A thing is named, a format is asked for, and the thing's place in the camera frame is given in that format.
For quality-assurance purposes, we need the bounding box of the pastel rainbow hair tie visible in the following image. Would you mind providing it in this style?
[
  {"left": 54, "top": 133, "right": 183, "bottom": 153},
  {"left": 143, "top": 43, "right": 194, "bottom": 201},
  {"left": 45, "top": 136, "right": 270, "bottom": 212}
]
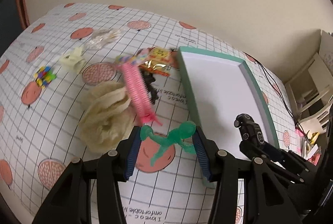
[{"left": 114, "top": 48, "right": 150, "bottom": 67}]

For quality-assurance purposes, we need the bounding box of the cream lace scrunchie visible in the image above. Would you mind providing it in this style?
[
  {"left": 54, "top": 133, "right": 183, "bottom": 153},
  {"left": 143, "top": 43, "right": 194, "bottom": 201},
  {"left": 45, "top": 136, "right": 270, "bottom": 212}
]
[{"left": 78, "top": 81, "right": 135, "bottom": 153}]

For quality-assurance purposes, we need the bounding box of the colourful plastic block toy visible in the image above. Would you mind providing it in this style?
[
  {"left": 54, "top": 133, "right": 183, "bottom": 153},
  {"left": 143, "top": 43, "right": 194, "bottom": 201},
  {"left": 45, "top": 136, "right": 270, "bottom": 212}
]
[{"left": 34, "top": 66, "right": 56, "bottom": 89}]

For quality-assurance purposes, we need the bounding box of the yellow snack packet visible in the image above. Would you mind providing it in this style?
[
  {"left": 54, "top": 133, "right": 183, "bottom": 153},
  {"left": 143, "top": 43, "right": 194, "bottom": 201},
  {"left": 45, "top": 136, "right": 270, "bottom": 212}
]
[{"left": 137, "top": 46, "right": 173, "bottom": 77}]

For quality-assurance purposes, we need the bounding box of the dark blue cabinet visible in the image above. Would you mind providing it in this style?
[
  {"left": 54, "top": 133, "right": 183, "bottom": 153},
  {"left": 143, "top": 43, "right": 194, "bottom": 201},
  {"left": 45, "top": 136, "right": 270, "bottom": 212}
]
[{"left": 1, "top": 0, "right": 30, "bottom": 55}]

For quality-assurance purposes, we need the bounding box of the black toy car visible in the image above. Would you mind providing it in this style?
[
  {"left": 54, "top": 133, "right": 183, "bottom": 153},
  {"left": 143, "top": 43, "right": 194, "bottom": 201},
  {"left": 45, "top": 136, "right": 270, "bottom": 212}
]
[{"left": 234, "top": 113, "right": 265, "bottom": 147}]

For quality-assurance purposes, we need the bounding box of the teal shallow cardboard box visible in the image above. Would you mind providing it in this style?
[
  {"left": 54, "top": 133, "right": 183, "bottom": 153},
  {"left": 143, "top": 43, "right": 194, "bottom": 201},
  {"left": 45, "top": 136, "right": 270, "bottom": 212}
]
[{"left": 177, "top": 46, "right": 279, "bottom": 160}]

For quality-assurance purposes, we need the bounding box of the bag of cotton swabs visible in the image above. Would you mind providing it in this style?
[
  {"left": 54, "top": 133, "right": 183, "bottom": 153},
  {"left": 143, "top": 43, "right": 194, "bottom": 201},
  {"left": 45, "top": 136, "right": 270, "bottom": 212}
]
[{"left": 84, "top": 28, "right": 122, "bottom": 50}]

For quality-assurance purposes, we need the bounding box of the white wooden shelf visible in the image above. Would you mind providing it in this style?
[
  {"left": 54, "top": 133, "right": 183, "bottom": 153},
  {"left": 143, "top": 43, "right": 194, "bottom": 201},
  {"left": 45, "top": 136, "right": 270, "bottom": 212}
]
[{"left": 285, "top": 31, "right": 332, "bottom": 134}]

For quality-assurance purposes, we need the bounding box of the black cable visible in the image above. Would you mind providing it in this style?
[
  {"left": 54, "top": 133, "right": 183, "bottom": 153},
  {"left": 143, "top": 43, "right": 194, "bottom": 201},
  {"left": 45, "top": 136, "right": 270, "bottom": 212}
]
[{"left": 253, "top": 59, "right": 309, "bottom": 136}]

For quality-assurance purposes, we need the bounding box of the green plastic toy figure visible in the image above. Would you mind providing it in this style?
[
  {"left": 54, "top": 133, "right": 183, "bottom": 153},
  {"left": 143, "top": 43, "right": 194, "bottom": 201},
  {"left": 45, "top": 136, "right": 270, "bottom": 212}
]
[{"left": 140, "top": 121, "right": 196, "bottom": 166}]

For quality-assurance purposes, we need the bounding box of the cream hair claw clip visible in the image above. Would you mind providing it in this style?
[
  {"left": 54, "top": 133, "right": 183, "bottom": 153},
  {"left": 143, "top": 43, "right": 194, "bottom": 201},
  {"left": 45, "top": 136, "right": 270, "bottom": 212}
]
[{"left": 58, "top": 47, "right": 86, "bottom": 74}]

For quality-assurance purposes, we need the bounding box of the black robot toy figure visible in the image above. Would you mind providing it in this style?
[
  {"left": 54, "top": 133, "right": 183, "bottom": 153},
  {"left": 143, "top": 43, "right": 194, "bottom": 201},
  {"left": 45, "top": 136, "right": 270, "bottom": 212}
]
[{"left": 140, "top": 70, "right": 159, "bottom": 105}]

